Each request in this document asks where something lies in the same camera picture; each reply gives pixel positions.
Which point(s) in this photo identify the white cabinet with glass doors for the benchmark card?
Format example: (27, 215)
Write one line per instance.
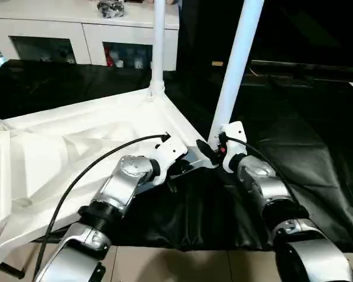
(61, 29)

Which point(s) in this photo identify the white plastic table top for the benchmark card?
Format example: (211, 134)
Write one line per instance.
(61, 147)

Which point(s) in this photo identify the black mat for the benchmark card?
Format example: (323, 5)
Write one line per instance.
(282, 132)

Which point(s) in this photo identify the dark object on cabinet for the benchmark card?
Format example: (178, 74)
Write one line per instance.
(110, 8)

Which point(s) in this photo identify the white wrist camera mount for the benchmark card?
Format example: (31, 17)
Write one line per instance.
(233, 135)
(170, 149)

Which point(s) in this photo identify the small tan label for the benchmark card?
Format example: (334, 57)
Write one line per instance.
(217, 63)

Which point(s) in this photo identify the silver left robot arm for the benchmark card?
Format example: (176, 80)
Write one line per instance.
(120, 182)

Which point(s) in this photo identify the red bottle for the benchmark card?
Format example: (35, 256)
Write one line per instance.
(107, 55)

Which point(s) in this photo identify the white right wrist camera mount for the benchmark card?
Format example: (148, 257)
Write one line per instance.
(233, 135)

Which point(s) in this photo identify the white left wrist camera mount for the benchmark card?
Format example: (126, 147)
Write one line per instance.
(170, 149)

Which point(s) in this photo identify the black metal table frame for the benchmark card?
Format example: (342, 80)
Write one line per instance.
(13, 270)

